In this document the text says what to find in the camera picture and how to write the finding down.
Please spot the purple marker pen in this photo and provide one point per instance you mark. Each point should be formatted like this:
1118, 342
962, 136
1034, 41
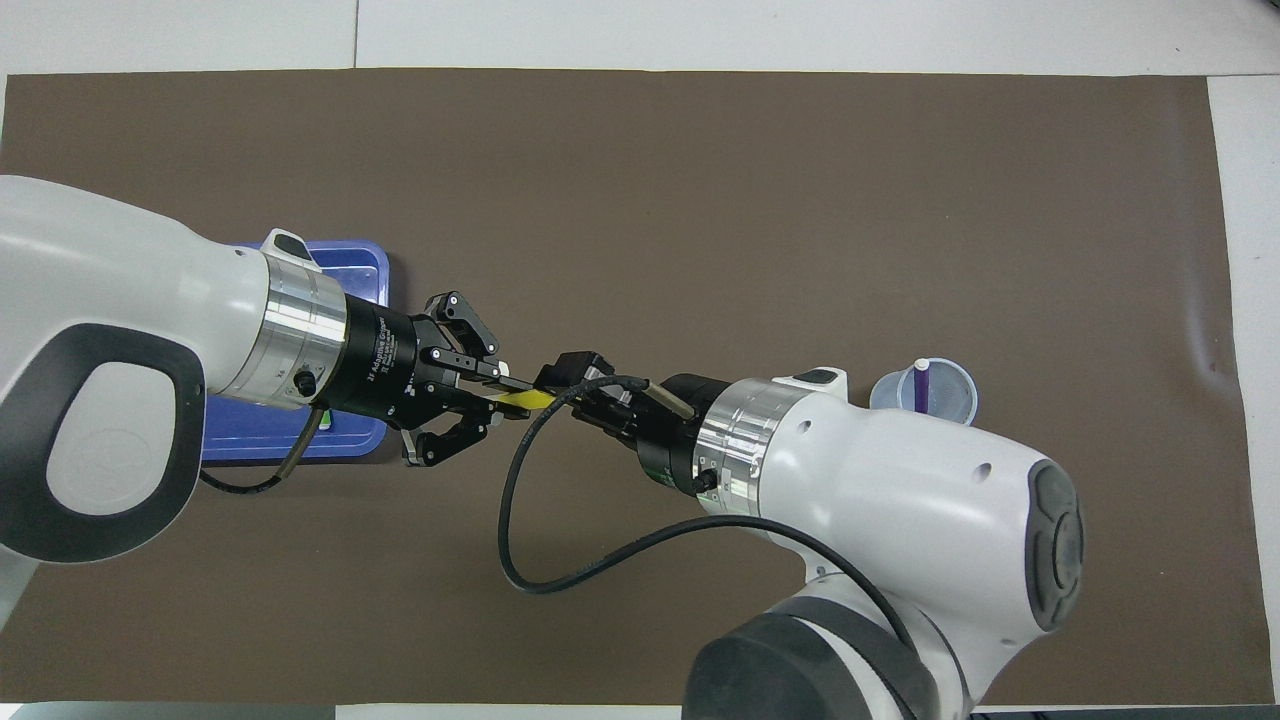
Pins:
922, 390

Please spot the blue plastic tray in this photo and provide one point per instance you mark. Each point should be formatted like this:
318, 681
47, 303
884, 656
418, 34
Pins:
365, 275

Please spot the green marker pen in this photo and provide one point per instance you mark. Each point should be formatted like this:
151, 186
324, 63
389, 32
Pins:
326, 415

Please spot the brown table mat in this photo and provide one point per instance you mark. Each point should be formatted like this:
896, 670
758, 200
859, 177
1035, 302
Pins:
700, 200

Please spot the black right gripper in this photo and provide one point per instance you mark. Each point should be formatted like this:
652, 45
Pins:
685, 440

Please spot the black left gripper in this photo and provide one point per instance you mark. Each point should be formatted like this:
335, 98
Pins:
380, 365

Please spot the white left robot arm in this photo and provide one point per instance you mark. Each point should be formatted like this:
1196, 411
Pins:
100, 250

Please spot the translucent plastic cup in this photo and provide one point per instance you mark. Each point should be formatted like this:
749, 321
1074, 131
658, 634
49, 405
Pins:
955, 395

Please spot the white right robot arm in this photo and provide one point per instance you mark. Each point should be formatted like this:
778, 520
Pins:
900, 480

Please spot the yellow marker pen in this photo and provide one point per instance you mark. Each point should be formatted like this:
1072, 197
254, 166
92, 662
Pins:
525, 400

